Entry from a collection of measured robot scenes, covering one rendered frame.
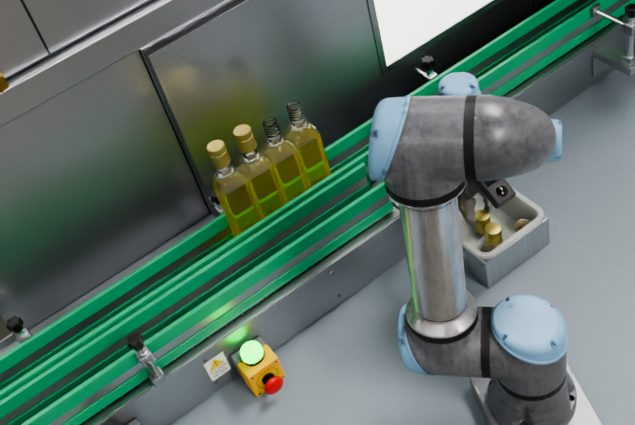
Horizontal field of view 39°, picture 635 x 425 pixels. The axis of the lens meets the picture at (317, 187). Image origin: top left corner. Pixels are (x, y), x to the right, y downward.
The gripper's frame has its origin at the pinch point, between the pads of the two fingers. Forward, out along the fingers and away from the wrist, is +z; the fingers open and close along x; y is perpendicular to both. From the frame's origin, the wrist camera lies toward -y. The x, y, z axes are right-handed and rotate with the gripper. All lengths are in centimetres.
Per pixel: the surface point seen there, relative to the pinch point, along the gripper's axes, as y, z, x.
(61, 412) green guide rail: 6, -14, 89
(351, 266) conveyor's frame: 5.8, -2.8, 28.7
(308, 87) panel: 33.8, -25.7, 15.2
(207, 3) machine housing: 34, -55, 30
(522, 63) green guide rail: 18.9, -12.9, -29.3
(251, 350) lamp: 1, -5, 55
